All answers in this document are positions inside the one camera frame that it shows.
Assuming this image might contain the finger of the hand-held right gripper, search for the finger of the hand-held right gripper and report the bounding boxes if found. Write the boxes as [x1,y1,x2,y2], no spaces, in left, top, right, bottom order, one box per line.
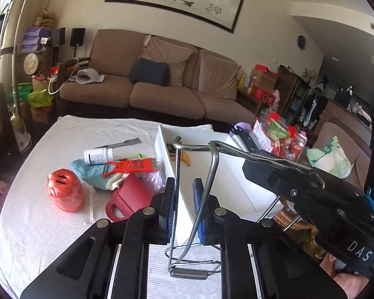
[242,159,323,200]

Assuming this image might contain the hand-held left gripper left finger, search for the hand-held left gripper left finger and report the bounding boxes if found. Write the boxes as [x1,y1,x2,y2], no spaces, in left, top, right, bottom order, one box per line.
[20,177,177,299]

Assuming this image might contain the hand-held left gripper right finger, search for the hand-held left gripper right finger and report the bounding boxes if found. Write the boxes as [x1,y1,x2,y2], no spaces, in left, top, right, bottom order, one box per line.
[191,177,346,299]

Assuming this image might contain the white cardboard box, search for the white cardboard box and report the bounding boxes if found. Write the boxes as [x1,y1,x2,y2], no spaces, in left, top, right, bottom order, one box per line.
[154,125,282,246]

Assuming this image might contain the yellow handled tool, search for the yellow handled tool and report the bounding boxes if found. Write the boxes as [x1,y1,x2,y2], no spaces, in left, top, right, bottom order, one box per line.
[171,151,192,167]

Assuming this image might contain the metal wire rack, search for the metal wire rack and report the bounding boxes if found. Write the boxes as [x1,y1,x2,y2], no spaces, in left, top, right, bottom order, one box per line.
[165,136,326,280]

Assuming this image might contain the person's right hand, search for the person's right hand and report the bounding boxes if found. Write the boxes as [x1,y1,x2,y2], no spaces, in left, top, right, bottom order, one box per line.
[319,253,373,299]

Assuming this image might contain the brown wicker basket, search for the brown wicker basket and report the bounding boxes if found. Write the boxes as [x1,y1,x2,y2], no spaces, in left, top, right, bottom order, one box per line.
[273,207,300,228]

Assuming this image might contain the red snack bags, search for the red snack bags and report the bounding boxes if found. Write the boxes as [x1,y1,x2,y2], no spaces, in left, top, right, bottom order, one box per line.
[252,109,309,162]

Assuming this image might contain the purple plastic bag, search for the purple plastic bag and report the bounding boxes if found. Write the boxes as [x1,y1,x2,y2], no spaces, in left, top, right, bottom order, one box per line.
[142,171,166,194]

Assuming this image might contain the cream cloth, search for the cream cloth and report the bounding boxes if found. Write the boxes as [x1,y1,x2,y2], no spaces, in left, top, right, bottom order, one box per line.
[106,174,128,191]

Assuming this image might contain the clear plastic bag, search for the clear plastic bag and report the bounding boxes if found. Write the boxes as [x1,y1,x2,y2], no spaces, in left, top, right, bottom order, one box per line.
[81,184,96,225]

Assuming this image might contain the green printed pillow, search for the green printed pillow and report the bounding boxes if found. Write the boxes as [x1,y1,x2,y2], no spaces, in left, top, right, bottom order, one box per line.
[305,136,354,179]

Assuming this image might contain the purple cup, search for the purple cup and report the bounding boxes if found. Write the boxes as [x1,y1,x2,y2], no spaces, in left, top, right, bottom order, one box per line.
[232,122,253,134]

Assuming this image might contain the red plastic grater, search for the red plastic grater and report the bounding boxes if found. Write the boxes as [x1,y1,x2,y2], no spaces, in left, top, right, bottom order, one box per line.
[102,158,161,179]

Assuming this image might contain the brown armchair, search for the brown armchair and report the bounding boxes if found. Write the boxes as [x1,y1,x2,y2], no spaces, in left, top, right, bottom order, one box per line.
[305,121,372,191]

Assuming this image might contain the teal cloth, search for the teal cloth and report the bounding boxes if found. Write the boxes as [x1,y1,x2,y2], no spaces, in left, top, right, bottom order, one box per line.
[71,159,113,190]

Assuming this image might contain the red twine ball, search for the red twine ball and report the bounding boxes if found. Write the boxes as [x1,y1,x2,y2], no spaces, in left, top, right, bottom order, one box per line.
[47,169,85,213]

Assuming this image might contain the red gift box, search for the red gift box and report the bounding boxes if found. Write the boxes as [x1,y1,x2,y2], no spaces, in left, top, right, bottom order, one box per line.
[252,87,277,105]

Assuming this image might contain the white pill bottle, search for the white pill bottle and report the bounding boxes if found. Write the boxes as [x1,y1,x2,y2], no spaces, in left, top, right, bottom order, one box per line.
[84,148,114,165]

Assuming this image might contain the white striped tablecloth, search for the white striped tablecloth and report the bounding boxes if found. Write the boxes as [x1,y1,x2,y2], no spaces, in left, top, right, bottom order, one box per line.
[0,115,300,299]

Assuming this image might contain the dark wooden cabinet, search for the dark wooden cabinet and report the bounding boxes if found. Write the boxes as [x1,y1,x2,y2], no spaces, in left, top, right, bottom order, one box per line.
[274,65,312,126]

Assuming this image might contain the grey metal blade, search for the grey metal blade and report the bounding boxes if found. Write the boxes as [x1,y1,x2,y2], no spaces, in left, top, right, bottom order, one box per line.
[95,138,142,149]

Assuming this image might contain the brown cardboard box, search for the brown cardboard box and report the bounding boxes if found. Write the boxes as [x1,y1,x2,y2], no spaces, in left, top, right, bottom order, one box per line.
[249,69,278,92]

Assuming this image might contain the beige sofa cushion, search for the beige sofa cushion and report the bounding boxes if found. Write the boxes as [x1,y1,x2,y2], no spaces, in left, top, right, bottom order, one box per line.
[198,49,242,102]
[138,35,195,87]

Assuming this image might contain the brown sofa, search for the brown sofa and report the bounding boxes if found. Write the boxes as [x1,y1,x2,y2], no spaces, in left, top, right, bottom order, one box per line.
[58,29,258,122]

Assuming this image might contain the black lumbar cushion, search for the black lumbar cushion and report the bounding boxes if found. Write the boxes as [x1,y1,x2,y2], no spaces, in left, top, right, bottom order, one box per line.
[129,58,170,87]

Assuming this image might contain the green bag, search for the green bag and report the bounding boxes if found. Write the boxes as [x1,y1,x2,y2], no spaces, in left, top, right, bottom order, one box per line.
[27,89,55,108]

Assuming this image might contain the round printed tin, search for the round printed tin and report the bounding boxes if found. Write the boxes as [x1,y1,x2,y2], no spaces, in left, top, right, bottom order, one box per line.
[23,53,42,75]

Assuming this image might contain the black speaker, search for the black speaker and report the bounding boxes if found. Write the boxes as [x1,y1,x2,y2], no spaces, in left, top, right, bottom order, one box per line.
[69,28,86,47]
[51,28,66,48]

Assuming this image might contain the stack of purple packets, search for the stack of purple packets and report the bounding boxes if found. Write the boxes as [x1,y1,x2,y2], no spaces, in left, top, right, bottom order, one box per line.
[20,27,52,53]

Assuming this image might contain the potted plant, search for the potted plant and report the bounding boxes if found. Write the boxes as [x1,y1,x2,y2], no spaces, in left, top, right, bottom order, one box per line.
[0,3,11,25]

